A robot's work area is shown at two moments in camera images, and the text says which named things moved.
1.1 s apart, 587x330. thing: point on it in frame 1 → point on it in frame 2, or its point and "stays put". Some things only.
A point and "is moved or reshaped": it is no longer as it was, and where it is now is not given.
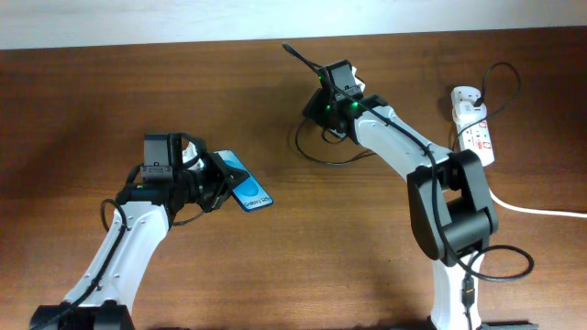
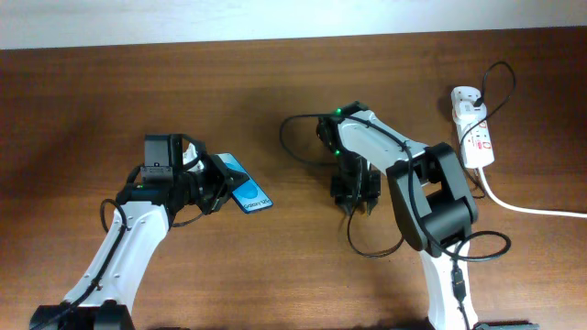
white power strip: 475,136 stays put
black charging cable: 459,135 is moved or reshaped
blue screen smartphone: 249,193 stays put
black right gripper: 313,108 → 354,190
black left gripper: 224,180 stays put
